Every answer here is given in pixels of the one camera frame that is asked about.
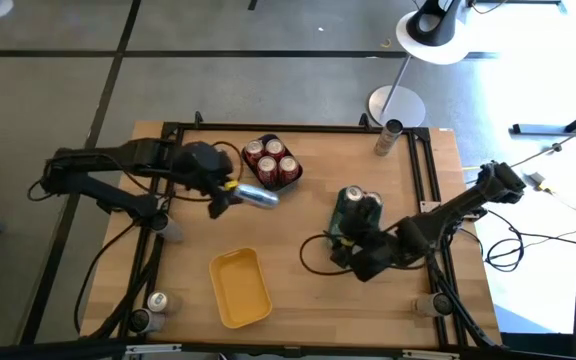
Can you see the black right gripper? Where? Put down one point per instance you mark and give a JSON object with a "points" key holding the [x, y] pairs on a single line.
{"points": [[375, 252]]}

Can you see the black aluminium table frame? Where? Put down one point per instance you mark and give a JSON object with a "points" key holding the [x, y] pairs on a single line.
{"points": [[293, 128]]}

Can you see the green plastic tray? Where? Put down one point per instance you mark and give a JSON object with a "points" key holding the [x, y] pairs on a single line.
{"points": [[335, 222]]}

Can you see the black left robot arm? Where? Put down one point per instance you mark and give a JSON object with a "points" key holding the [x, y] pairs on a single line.
{"points": [[98, 155]]}

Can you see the silver-top soda can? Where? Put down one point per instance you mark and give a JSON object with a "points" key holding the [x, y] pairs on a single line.
{"points": [[157, 300], [260, 197], [353, 193], [374, 199]]}

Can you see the white round lamp stand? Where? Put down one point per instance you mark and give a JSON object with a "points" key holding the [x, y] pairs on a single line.
{"points": [[438, 56]]}

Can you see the silver metal bracket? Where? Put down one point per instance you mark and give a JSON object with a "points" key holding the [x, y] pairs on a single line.
{"points": [[430, 355], [153, 348]]}

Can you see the yellow plastic tray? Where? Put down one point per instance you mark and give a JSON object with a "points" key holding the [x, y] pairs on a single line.
{"points": [[240, 290]]}

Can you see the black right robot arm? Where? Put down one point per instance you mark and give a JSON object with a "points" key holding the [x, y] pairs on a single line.
{"points": [[448, 212]]}

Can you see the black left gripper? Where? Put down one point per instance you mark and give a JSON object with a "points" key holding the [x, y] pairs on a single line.
{"points": [[205, 165]]}

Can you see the small yellow rubber band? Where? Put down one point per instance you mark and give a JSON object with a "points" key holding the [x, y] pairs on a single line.
{"points": [[386, 44]]}

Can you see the red soda can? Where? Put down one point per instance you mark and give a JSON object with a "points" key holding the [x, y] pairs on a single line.
{"points": [[254, 147], [274, 147], [267, 165], [288, 164]]}

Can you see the dark blue plastic tray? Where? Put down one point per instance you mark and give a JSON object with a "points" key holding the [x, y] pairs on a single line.
{"points": [[282, 188]]}

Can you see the black desk foot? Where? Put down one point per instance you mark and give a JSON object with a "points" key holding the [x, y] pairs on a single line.
{"points": [[533, 129]]}

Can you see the grey power adapter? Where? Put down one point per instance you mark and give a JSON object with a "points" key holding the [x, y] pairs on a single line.
{"points": [[535, 177]]}

